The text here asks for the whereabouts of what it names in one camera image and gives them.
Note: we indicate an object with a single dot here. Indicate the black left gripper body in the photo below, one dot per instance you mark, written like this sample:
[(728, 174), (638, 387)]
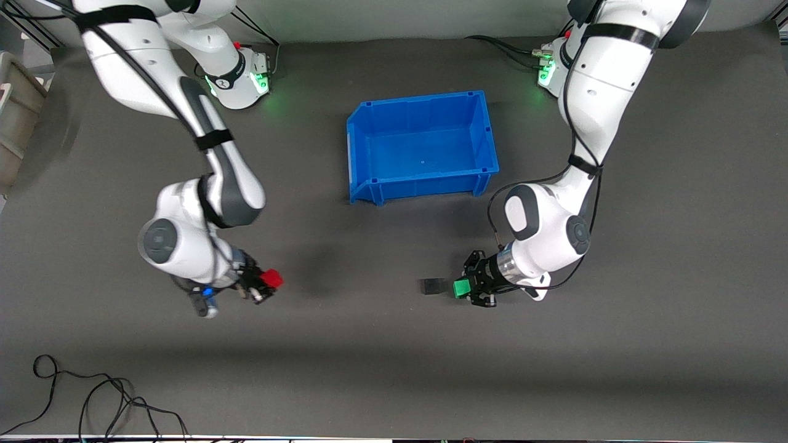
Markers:
[(482, 271)]

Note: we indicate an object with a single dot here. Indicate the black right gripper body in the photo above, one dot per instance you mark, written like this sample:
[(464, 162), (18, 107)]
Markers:
[(249, 274)]

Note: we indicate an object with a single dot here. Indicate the small red cube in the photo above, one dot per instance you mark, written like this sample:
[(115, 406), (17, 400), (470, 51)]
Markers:
[(272, 279)]

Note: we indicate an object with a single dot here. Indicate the small green cube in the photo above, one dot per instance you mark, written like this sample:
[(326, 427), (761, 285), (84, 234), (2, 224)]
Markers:
[(462, 289)]

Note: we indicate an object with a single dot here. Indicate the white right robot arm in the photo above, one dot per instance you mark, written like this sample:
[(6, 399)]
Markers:
[(178, 246)]

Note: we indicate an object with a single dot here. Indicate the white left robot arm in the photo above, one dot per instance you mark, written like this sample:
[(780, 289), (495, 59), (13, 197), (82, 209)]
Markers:
[(554, 227)]

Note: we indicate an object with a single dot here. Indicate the small black cube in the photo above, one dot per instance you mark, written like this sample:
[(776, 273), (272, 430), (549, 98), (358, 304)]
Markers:
[(432, 286)]

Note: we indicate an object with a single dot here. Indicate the blue plastic storage bin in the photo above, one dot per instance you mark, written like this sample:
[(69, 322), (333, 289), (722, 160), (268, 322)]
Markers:
[(425, 154)]

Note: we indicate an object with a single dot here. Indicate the beige plastic crate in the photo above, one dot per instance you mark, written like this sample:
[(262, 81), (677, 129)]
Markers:
[(18, 111)]

